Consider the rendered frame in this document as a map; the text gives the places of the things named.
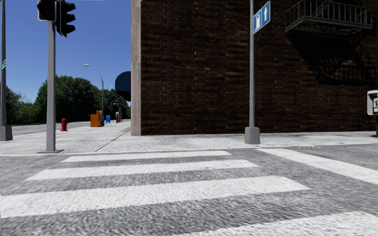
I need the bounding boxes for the white box on a post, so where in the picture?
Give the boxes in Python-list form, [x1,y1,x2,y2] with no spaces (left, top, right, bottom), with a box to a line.
[367,89,378,138]

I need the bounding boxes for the grey street lamp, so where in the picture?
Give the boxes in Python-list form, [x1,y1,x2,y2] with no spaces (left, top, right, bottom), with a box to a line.
[83,63,105,127]

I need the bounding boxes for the orange box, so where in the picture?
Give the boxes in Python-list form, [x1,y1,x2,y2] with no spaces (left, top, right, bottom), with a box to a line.
[90,110,103,128]

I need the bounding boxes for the dark brick building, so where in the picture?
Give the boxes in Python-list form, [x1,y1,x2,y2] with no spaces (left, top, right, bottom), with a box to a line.
[115,0,378,136]

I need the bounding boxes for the sign on a post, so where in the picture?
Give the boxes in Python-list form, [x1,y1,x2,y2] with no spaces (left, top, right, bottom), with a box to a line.
[244,0,271,145]
[0,0,14,141]

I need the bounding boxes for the trees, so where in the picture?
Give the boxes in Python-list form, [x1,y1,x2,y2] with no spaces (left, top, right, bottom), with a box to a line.
[0,75,131,125]

